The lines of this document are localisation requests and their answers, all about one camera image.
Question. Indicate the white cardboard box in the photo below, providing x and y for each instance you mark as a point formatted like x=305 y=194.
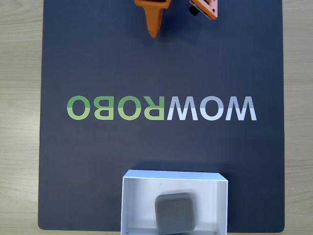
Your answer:
x=137 y=200

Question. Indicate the grey square usb case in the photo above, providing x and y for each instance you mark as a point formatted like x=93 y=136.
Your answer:
x=174 y=213

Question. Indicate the dark mat with WOWROBO print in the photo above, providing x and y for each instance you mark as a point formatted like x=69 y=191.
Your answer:
x=195 y=147

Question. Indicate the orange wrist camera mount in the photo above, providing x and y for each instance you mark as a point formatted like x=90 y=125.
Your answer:
x=210 y=11

